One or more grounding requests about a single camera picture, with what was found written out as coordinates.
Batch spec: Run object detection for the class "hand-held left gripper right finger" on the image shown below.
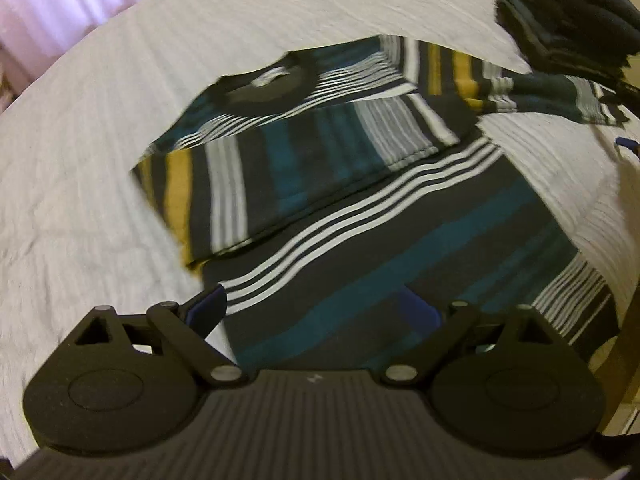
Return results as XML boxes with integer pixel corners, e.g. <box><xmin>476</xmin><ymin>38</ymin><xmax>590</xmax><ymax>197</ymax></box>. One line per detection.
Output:
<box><xmin>372</xmin><ymin>287</ymin><xmax>568</xmax><ymax>388</ymax></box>

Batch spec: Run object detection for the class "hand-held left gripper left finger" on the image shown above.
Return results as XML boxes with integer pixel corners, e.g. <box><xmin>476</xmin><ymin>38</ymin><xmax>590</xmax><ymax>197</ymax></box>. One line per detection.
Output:
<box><xmin>70</xmin><ymin>284</ymin><xmax>251</xmax><ymax>388</ymax></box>

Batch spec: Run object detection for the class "striped shirt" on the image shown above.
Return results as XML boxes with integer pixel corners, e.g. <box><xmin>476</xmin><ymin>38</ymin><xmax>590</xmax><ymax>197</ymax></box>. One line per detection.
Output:
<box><xmin>131</xmin><ymin>35</ymin><xmax>628</xmax><ymax>376</ymax></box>

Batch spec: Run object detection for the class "stack of dark folded clothes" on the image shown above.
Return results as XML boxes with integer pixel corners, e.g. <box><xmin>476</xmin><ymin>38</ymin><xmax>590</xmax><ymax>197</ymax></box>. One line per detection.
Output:
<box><xmin>492</xmin><ymin>0</ymin><xmax>640</xmax><ymax>106</ymax></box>

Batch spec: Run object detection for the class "striped white bed sheet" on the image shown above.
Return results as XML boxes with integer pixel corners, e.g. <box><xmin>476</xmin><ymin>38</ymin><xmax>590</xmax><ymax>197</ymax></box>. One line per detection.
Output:
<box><xmin>0</xmin><ymin>0</ymin><xmax>640</xmax><ymax>461</ymax></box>

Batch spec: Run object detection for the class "pale pink curtain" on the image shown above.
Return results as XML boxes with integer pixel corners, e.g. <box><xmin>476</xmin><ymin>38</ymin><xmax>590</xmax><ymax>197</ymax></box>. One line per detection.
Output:
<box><xmin>0</xmin><ymin>0</ymin><xmax>201</xmax><ymax>61</ymax></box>

